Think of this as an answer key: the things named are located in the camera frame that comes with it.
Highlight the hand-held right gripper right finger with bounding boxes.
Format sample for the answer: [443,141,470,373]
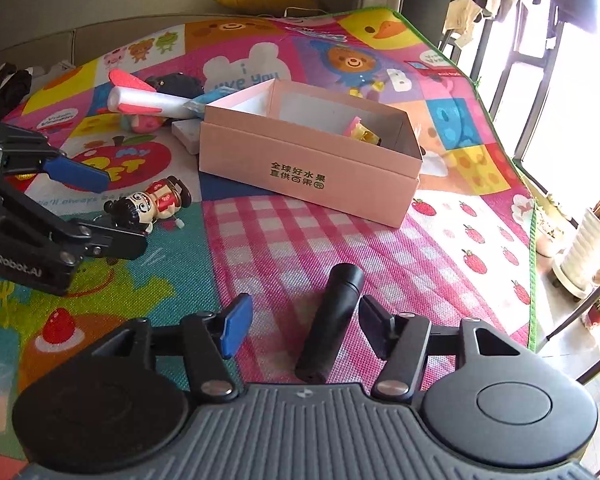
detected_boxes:
[358,295,531,403]

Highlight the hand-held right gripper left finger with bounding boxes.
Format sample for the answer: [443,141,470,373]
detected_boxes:
[87,292,255,403]

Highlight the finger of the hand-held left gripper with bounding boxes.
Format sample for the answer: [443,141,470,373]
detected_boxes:
[0,175,148,266]
[0,119,108,193]

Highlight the black flashlight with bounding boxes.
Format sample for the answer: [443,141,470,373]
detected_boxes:
[294,262,366,382]

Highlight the red wind-up doll toy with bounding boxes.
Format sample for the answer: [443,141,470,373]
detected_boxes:
[103,176,193,235]

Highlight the pink mushroom toy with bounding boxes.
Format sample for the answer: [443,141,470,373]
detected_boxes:
[120,112,173,133]

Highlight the black plush toy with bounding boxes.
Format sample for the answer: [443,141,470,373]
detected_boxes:
[145,74,203,101]

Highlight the blue snack packet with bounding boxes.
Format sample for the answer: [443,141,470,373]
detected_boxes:
[182,85,241,118]

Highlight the pink cardboard box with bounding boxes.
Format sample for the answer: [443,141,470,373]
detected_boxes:
[198,79,424,228]

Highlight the white pink toy rocket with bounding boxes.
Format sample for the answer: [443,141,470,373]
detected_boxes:
[107,69,203,121]

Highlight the dark bag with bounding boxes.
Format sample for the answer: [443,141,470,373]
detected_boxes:
[0,62,33,121]

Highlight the colourful cartoon play mat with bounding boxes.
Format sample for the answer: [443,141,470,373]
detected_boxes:
[0,6,538,456]

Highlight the white flat box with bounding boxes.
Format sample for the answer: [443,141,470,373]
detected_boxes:
[171,119,203,156]

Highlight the beige sofa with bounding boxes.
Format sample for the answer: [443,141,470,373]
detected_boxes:
[0,10,291,68]

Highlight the yellow pink small toy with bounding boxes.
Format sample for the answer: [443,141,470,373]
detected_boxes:
[344,116,383,146]

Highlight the black metal stand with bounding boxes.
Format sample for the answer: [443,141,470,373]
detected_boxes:
[545,285,600,386]

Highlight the potted plant white pot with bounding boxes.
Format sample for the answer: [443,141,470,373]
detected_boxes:
[552,172,600,303]

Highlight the beige hanging garment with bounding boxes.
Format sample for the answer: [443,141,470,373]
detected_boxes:
[442,0,518,36]

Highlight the black window frame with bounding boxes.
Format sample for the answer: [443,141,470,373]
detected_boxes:
[472,0,600,196]

